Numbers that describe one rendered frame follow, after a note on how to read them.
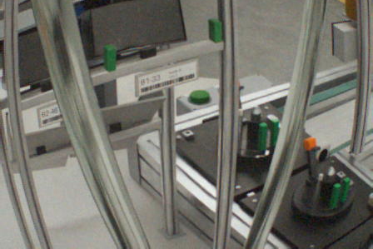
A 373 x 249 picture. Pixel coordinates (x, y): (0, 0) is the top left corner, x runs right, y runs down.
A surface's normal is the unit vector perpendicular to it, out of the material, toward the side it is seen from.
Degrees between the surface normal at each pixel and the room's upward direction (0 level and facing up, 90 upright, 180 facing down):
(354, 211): 0
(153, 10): 65
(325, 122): 0
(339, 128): 0
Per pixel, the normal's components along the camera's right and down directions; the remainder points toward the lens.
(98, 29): 0.32, 0.04
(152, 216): -0.01, -0.87
